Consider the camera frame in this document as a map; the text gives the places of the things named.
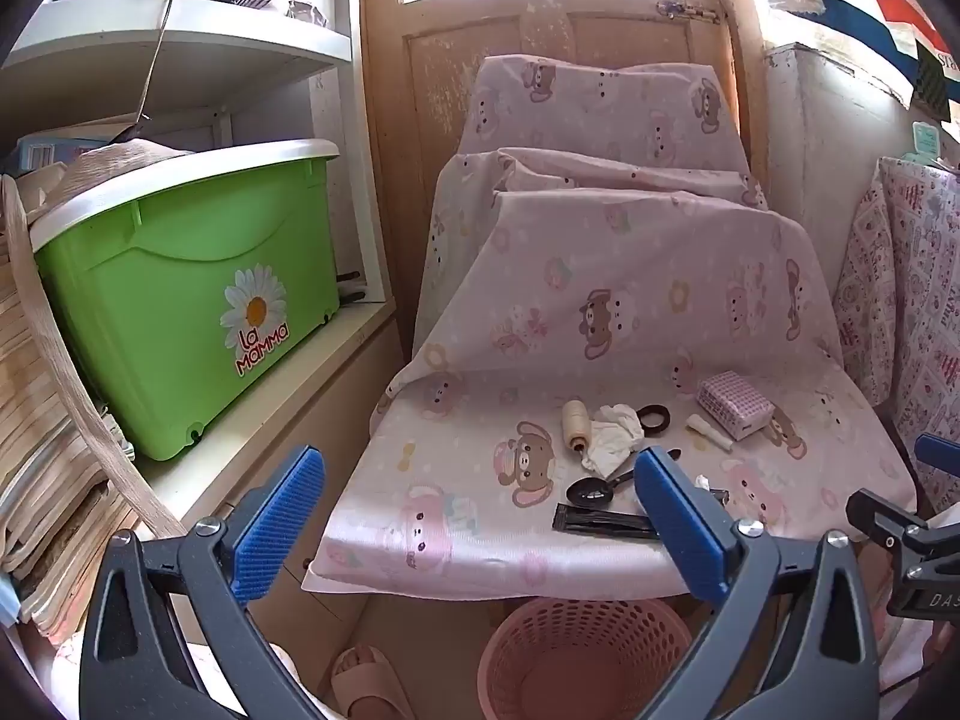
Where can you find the pink bear printed sheet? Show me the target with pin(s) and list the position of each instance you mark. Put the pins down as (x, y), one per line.
(637, 262)

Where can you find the pink checked tissue pack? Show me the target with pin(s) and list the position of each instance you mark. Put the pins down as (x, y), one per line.
(735, 401)

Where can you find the small white tube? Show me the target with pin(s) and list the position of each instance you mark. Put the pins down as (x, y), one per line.
(709, 431)

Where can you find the clear glass item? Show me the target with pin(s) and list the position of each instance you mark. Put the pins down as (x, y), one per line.
(306, 13)

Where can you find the stack of old papers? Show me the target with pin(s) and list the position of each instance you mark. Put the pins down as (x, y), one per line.
(45, 427)

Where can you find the pink white printed cloth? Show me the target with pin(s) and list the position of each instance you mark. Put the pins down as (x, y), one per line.
(900, 300)

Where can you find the striped checked cloth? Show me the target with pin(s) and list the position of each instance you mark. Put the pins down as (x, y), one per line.
(862, 7)

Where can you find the white shelf unit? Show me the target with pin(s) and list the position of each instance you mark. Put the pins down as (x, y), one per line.
(225, 37)

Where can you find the pink plastic waste basket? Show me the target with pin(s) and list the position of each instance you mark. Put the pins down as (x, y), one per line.
(570, 660)

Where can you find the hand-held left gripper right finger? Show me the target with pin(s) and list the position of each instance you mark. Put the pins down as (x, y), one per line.
(675, 525)

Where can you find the beige slipper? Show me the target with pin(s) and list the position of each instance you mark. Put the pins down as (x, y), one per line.
(367, 679)

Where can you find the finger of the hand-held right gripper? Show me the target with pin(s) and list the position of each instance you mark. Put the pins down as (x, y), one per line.
(885, 521)
(941, 456)

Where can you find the green storage bin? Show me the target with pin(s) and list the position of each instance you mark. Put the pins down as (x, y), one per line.
(187, 277)

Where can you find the black sachet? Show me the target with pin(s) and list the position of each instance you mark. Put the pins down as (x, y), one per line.
(600, 521)

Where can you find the straw hat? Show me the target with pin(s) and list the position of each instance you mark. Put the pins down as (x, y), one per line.
(112, 165)

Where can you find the beige thread spool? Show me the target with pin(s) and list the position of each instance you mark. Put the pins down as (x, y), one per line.
(574, 424)

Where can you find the pale green card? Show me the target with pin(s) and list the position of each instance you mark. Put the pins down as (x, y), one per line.
(926, 142)

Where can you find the black plastic spoon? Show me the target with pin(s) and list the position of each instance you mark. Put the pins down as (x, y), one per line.
(589, 493)

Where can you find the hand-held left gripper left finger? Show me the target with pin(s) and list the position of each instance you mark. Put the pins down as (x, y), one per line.
(281, 517)

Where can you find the white tissue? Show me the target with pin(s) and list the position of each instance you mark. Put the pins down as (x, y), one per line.
(611, 439)

